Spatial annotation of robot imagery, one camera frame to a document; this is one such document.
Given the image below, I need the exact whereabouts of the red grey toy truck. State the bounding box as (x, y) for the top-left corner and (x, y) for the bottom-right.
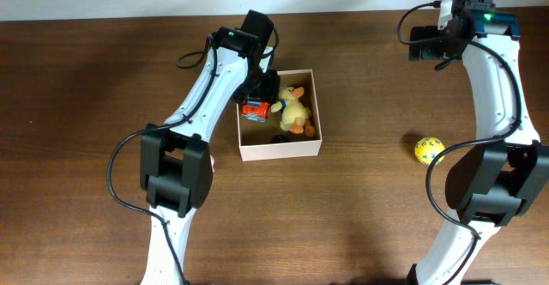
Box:
(241, 100), (270, 123)

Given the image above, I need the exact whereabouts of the yellow plush duck toy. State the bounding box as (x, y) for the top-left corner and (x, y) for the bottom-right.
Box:
(270, 86), (317, 137)

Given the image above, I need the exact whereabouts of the small black round lid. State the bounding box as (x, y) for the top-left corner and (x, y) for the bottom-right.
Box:
(271, 134), (292, 144)

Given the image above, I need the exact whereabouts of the pink cardboard box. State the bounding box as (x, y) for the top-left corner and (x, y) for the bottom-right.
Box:
(237, 69), (323, 161)

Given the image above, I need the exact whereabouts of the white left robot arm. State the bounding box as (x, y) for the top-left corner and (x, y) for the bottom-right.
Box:
(140, 10), (280, 284)

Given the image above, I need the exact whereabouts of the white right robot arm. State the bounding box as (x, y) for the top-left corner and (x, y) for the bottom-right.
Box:
(406, 0), (548, 284)

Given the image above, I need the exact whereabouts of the pink white toy duck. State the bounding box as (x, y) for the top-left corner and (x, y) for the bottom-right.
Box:
(209, 155), (215, 173)

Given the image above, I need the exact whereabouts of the yellow ball with blue letters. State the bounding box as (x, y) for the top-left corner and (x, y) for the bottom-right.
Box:
(414, 137), (445, 165)

